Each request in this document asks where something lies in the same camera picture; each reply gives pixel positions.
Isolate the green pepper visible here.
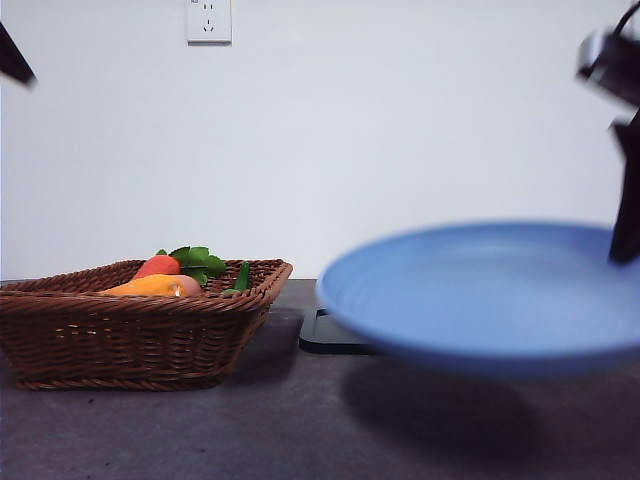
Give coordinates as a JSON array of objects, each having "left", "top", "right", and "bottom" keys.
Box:
[{"left": 222, "top": 260, "right": 252, "bottom": 294}]

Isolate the pale grey camera box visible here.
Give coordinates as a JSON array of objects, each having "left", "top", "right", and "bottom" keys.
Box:
[{"left": 578, "top": 30, "right": 604, "bottom": 76}]

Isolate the green leafy vegetable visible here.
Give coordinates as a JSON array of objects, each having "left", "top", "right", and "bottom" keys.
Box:
[{"left": 155, "top": 245, "right": 228, "bottom": 288}]

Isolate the black flat board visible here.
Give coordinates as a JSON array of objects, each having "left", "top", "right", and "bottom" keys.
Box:
[{"left": 298, "top": 308, "right": 382, "bottom": 357}]

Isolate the orange carrot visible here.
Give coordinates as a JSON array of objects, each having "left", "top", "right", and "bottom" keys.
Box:
[{"left": 133, "top": 254, "right": 182, "bottom": 280}]

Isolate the yellow corn cob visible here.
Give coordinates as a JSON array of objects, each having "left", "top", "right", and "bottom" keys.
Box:
[{"left": 99, "top": 273, "right": 187, "bottom": 299}]

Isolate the black cable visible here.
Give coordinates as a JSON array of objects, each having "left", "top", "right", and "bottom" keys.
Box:
[{"left": 613, "top": 5, "right": 640, "bottom": 39}]

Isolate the brown wicker basket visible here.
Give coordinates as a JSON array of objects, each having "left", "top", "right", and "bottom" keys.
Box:
[{"left": 0, "top": 258, "right": 294, "bottom": 392}]

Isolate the blue round plate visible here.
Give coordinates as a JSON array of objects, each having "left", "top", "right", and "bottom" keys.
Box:
[{"left": 315, "top": 218, "right": 640, "bottom": 379}]

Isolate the white wall socket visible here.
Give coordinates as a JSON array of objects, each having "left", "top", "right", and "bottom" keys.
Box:
[{"left": 186, "top": 0, "right": 234, "bottom": 48}]

